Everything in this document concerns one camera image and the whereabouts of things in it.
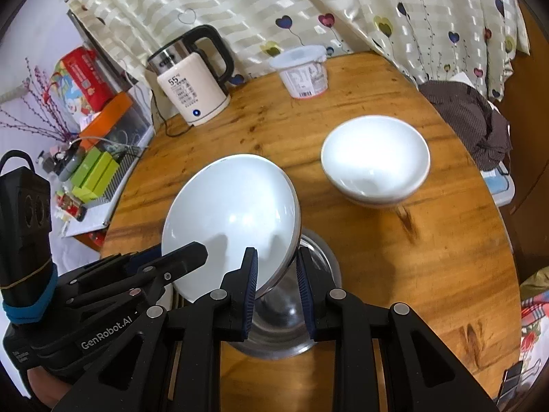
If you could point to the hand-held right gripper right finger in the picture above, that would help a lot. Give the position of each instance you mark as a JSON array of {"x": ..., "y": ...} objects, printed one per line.
[{"x": 305, "y": 296}]

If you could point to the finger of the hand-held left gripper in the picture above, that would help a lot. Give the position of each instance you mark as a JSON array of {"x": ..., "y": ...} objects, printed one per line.
[
  {"x": 184, "y": 255},
  {"x": 128, "y": 294}
]

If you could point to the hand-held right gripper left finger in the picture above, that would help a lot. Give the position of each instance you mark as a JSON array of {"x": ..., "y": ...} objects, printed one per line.
[{"x": 251, "y": 283}]

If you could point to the stainless steel bowl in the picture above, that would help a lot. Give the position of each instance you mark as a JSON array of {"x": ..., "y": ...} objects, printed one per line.
[{"x": 278, "y": 326}]

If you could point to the white bowl with blue stripe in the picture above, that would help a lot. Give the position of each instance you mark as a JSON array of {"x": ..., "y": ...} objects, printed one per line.
[
  {"x": 231, "y": 206},
  {"x": 373, "y": 158}
]

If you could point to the person's left hand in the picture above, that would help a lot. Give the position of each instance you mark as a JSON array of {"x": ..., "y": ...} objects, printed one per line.
[{"x": 47, "y": 388}]

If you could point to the red printed can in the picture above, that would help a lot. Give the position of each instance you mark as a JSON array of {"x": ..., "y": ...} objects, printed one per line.
[{"x": 70, "y": 208}]

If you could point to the white sheet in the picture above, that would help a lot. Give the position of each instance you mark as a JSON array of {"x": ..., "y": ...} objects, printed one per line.
[{"x": 77, "y": 251}]

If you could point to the grey oval case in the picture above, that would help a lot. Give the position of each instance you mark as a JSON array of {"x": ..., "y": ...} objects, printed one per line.
[{"x": 70, "y": 165}]

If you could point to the dark green box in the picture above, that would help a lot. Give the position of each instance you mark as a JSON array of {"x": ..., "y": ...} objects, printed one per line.
[{"x": 85, "y": 169}]

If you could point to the lime green box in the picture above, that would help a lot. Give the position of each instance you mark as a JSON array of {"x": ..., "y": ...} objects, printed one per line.
[{"x": 103, "y": 176}]

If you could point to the purple bud branches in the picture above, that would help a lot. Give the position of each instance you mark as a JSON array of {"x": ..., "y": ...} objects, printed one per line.
[{"x": 60, "y": 131}]

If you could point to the grey zigzag pattern box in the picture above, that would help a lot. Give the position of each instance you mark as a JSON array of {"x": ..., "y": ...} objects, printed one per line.
[{"x": 124, "y": 167}]

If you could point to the clear container with orange lid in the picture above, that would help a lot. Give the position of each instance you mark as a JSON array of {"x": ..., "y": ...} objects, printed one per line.
[{"x": 109, "y": 113}]

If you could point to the red cartoon gift bag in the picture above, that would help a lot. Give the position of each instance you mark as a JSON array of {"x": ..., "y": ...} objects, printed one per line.
[{"x": 81, "y": 77}]

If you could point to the cream electric kettle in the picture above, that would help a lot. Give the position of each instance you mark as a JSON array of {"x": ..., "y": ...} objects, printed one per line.
[{"x": 193, "y": 90}]

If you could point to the white plastic tub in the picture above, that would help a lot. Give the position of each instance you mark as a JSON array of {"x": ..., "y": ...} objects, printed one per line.
[{"x": 304, "y": 79}]

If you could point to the black metal clip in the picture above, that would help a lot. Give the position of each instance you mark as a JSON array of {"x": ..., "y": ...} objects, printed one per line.
[{"x": 514, "y": 380}]

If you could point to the floral printed cloth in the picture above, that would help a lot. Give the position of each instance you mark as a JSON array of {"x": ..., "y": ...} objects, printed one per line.
[{"x": 534, "y": 322}]

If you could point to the brown checked cloth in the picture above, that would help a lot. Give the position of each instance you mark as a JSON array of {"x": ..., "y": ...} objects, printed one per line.
[{"x": 467, "y": 116}]

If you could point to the wooden cabinet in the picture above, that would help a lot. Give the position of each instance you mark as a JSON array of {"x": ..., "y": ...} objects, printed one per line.
[{"x": 532, "y": 137}]

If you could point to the window frame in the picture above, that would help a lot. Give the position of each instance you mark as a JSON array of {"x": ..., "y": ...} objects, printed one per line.
[{"x": 94, "y": 38}]

